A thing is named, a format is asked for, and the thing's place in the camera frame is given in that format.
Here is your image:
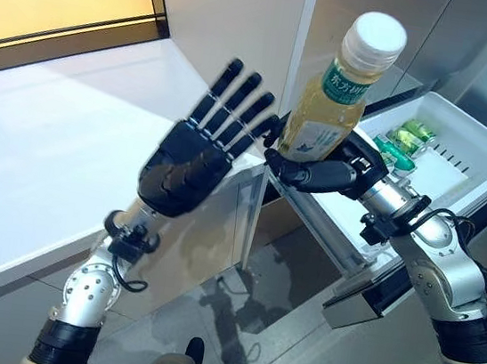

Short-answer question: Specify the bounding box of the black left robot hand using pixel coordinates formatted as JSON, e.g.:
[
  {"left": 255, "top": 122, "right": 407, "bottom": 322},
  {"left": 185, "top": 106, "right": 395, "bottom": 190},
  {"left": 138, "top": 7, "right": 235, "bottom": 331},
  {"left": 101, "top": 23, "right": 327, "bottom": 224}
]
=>
[{"left": 131, "top": 47, "right": 287, "bottom": 230}]

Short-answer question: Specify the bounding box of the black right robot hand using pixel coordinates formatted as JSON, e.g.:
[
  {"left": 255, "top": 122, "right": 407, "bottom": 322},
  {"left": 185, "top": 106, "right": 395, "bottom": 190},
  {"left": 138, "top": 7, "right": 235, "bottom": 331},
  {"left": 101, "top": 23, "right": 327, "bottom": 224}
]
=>
[{"left": 258, "top": 112, "right": 407, "bottom": 206}]

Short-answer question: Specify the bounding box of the yellow tea bottle white cap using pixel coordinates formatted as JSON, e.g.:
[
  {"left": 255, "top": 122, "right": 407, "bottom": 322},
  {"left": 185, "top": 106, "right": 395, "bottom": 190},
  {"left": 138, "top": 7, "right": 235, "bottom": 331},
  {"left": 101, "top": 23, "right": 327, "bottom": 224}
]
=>
[{"left": 276, "top": 1, "right": 411, "bottom": 172}]

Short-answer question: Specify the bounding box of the white fridge drawer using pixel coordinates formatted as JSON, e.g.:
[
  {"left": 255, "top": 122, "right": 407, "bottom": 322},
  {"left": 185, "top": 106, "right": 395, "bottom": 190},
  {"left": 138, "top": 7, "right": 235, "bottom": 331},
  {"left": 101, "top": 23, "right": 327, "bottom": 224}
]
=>
[{"left": 248, "top": 70, "right": 487, "bottom": 350}]

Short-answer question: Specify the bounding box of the teal green drink can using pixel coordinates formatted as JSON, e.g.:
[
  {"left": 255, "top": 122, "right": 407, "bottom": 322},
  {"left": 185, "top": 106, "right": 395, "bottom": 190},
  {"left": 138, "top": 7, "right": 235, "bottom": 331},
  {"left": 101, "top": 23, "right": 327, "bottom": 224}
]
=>
[{"left": 369, "top": 133, "right": 421, "bottom": 174}]

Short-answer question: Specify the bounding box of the white counter cabinet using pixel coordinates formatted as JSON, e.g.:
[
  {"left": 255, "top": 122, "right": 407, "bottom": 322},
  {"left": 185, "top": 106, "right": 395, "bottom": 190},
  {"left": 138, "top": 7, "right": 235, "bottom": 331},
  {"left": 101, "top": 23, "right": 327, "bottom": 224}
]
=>
[{"left": 0, "top": 14, "right": 284, "bottom": 362}]

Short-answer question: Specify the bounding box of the tall white cabinet panel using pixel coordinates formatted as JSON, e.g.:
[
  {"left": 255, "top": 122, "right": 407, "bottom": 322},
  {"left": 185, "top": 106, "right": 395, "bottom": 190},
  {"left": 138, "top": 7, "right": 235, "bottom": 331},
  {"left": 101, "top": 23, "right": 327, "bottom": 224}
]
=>
[{"left": 117, "top": 0, "right": 323, "bottom": 279}]

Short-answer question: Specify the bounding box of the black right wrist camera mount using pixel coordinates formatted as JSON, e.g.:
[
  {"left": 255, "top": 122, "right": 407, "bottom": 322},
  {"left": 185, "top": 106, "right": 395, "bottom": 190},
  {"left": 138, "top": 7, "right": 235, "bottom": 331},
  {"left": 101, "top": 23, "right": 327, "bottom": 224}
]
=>
[{"left": 357, "top": 186, "right": 434, "bottom": 254}]

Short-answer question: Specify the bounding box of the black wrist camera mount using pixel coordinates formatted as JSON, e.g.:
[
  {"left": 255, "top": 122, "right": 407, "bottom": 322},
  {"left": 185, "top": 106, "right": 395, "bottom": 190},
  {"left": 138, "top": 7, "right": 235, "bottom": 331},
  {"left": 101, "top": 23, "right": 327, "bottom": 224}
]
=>
[
  {"left": 100, "top": 208, "right": 165, "bottom": 267},
  {"left": 357, "top": 186, "right": 434, "bottom": 254}
]

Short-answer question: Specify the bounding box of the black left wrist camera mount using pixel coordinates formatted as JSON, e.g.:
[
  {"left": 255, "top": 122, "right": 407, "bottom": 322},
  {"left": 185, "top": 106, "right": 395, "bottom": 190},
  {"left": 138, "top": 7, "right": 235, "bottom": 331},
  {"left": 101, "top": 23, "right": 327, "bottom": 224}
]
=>
[{"left": 100, "top": 208, "right": 165, "bottom": 267}]

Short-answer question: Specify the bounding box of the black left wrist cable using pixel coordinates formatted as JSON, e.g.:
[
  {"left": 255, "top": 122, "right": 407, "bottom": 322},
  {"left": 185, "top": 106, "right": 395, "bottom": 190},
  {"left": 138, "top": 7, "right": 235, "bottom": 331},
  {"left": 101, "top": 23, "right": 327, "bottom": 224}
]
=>
[{"left": 107, "top": 253, "right": 153, "bottom": 293}]

